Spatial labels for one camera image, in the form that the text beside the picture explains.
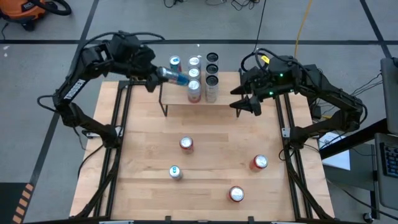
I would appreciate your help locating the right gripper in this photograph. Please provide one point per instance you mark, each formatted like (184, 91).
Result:
(273, 77)

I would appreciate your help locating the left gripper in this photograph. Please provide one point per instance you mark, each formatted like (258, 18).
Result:
(140, 60)

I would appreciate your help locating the dark blue patterned slim can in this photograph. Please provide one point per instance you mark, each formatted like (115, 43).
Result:
(177, 77)

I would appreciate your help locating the tall silver can black lid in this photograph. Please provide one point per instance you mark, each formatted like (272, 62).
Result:
(212, 68)
(211, 91)
(212, 57)

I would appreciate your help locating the red-orange Fanta can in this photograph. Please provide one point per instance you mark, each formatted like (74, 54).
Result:
(259, 161)
(186, 143)

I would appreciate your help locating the blue silver Red Bull can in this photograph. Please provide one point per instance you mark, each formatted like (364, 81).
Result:
(175, 171)

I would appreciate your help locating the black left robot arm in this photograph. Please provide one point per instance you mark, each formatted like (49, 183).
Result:
(74, 90)

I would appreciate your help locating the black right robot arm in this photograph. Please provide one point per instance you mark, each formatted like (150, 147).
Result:
(342, 99)

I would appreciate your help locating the wooden shelf black metal legs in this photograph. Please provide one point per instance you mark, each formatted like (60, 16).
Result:
(224, 93)

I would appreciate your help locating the yellow tag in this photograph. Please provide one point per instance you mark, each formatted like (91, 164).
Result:
(265, 59)

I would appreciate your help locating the black perforated computer case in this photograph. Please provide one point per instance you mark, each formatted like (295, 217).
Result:
(315, 95)

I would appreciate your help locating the white paper sheet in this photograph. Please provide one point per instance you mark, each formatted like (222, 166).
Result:
(339, 158)

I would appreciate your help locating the black desk beam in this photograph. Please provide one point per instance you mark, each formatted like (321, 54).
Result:
(351, 141)

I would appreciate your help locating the grey monitor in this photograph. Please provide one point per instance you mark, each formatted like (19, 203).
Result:
(391, 93)

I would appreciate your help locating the orange shop vacuum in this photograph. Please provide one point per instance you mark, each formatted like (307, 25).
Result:
(18, 7)

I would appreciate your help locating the grey laptop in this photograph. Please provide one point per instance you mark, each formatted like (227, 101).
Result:
(388, 186)

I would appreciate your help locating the black caster wheel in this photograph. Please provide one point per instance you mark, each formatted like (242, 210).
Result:
(367, 216)

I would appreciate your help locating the black mat orange stripes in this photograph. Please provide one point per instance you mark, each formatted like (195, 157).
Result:
(9, 205)

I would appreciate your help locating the black aluminium table frame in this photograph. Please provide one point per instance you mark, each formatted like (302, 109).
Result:
(118, 107)

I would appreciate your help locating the silver corner bracket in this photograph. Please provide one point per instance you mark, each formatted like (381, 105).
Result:
(285, 132)
(120, 130)

